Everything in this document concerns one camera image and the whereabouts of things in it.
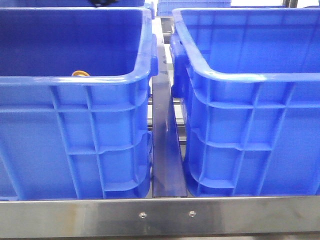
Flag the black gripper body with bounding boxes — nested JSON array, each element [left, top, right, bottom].
[[90, 0, 110, 6]]

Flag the yellow push button tall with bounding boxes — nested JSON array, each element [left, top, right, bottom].
[[71, 70, 90, 77]]

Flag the blue source bin with buttons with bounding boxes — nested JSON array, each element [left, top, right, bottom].
[[0, 7, 158, 202]]

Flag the blue bin back centre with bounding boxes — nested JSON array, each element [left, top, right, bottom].
[[156, 0, 232, 17]]

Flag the blue bin back left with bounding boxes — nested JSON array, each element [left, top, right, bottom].
[[0, 0, 154, 10]]

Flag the blue destination bin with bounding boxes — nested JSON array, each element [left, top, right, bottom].
[[170, 7, 320, 197]]

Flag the dark metal divider bar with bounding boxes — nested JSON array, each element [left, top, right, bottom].
[[152, 44, 188, 198]]

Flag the steel front rail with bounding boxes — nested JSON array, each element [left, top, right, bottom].
[[0, 196, 320, 239]]

